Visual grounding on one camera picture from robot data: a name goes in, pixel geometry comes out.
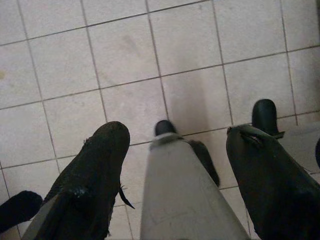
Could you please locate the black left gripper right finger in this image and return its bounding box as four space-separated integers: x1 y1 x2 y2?
225 124 320 240

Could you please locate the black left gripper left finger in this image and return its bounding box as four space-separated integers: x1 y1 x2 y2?
22 121 131 240

